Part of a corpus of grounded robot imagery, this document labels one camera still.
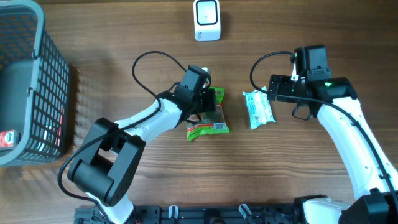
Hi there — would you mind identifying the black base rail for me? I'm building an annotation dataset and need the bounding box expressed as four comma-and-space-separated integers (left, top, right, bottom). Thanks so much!
73, 203, 299, 224

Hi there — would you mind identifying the right black cable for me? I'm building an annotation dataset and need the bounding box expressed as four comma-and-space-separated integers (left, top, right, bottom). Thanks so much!
249, 50, 398, 206

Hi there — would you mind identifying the white barcode scanner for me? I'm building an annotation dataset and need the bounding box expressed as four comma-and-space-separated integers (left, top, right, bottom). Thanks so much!
193, 0, 221, 42

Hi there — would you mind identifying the red small box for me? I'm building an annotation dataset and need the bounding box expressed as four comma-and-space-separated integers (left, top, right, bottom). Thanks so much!
0, 130, 17, 149

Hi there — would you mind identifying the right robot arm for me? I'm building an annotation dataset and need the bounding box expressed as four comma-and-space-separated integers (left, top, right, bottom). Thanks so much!
268, 45, 397, 223

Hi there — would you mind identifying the green snack bag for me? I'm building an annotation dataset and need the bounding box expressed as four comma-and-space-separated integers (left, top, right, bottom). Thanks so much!
187, 87, 229, 141

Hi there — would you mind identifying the grey plastic shopping basket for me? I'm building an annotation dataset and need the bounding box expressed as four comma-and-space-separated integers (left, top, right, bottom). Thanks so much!
1, 1, 72, 166

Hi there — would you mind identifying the left black cable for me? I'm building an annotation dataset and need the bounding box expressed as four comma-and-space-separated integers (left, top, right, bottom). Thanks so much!
57, 50, 187, 223

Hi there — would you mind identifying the black cable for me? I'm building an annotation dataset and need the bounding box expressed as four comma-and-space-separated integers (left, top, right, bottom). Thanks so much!
57, 50, 187, 223
249, 50, 398, 206

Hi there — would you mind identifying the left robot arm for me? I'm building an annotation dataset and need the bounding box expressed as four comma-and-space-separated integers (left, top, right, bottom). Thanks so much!
67, 65, 216, 223

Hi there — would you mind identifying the teal white snack packet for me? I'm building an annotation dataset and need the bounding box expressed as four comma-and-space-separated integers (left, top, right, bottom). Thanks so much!
243, 90, 275, 129

